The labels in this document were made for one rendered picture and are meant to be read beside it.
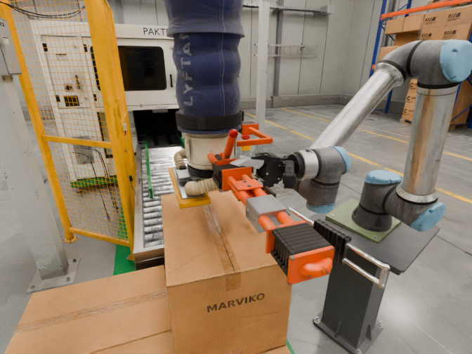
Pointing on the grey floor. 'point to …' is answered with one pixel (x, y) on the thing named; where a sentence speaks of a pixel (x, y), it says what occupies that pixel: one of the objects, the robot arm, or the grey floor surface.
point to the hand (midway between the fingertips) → (235, 176)
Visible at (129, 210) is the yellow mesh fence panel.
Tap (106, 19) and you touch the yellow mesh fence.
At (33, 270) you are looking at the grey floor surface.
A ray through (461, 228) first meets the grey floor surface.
